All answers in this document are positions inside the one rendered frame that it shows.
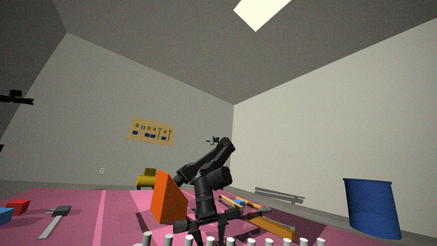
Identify blue block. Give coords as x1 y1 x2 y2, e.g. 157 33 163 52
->
234 199 244 208
0 207 15 226

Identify orange rectangular bar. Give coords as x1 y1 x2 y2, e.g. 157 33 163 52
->
248 212 296 242

